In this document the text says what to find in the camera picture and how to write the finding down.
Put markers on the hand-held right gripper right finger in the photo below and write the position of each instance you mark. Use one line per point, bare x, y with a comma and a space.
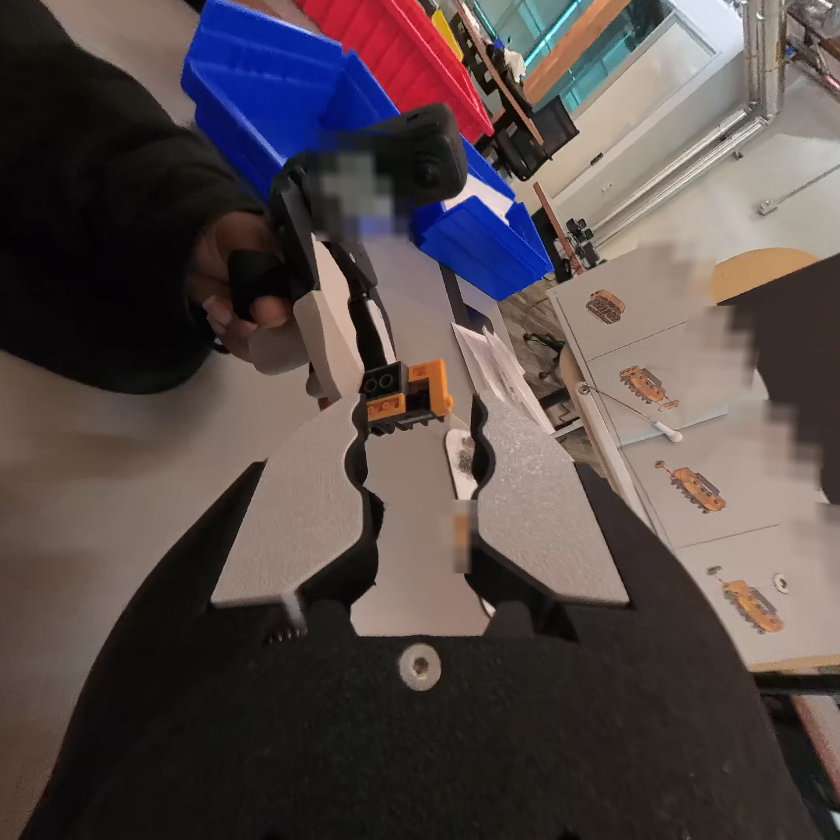
544, 518

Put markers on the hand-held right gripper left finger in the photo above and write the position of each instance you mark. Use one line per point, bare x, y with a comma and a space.
295, 512

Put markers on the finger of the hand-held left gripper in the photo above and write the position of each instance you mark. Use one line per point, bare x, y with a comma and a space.
380, 328
328, 334

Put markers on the orange and black lego assembly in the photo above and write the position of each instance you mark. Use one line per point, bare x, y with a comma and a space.
420, 387

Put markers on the person's left forearm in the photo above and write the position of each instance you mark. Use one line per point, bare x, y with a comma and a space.
98, 229

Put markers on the lego instruction booklet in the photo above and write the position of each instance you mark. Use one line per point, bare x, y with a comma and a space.
741, 433

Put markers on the person's left hand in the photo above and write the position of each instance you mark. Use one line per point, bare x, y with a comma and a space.
210, 262

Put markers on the white paper bag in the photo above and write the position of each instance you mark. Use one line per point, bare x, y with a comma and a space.
472, 348
518, 387

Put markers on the clear bag of black parts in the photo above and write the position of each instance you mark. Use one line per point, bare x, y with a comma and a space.
464, 453

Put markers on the black office chair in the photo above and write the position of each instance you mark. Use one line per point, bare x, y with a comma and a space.
538, 141

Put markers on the red plastic bin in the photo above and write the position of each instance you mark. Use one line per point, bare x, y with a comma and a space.
394, 46

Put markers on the long wooden table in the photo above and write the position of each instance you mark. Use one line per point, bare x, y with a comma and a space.
548, 216

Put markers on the book stand with white base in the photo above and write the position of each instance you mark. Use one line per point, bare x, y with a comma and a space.
761, 272

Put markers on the metal conduit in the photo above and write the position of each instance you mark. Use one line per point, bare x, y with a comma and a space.
787, 197

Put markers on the silver duct pipes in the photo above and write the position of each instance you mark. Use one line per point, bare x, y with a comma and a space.
764, 59

